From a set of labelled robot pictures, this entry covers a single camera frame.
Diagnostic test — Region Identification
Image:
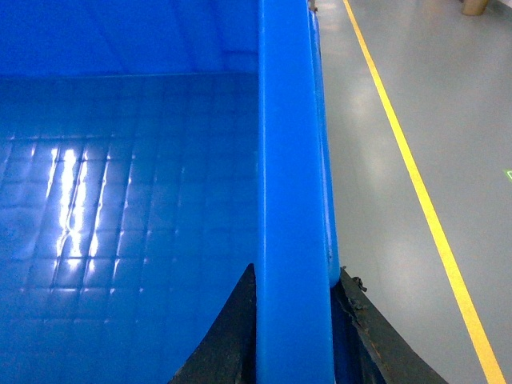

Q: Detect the large blue plastic crate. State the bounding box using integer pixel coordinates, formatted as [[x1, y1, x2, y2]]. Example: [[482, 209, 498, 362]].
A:
[[1, 1, 337, 383]]

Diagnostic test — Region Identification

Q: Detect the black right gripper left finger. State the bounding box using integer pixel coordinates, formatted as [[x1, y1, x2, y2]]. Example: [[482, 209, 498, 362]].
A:
[[170, 263, 256, 383]]

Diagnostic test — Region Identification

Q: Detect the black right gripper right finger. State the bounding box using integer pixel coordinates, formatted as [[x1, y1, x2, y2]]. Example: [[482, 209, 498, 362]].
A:
[[330, 267, 446, 383]]

